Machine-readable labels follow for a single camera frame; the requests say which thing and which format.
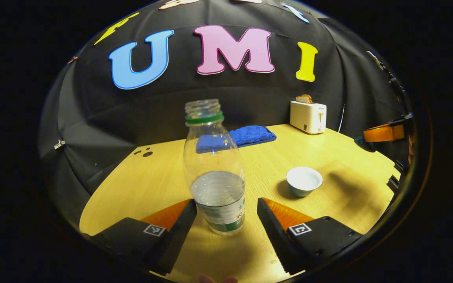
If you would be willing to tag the white backdrop clip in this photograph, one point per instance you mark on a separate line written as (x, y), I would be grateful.
(59, 144)

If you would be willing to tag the white toaster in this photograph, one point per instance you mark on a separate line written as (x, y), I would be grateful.
(307, 118)

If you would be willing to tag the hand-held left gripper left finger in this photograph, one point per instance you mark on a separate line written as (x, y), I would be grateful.
(179, 232)

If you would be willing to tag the black backdrop cloth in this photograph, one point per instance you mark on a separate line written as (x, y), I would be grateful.
(250, 94)

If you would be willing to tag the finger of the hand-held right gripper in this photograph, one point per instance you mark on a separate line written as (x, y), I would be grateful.
(383, 133)

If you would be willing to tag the brown toast slice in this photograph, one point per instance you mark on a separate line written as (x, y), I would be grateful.
(299, 100)
(308, 98)

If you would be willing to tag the blue folded towel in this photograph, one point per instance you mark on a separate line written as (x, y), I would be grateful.
(256, 135)

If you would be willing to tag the white teacup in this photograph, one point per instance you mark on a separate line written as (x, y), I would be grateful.
(304, 181)

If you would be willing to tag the red backdrop clip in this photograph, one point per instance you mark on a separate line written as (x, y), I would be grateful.
(72, 59)

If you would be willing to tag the dark teal teacup lid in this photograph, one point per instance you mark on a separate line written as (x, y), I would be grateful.
(362, 145)

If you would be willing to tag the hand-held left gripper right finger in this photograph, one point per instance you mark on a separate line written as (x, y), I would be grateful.
(271, 232)

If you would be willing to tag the clear plastic water bottle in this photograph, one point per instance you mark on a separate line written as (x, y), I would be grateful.
(218, 192)

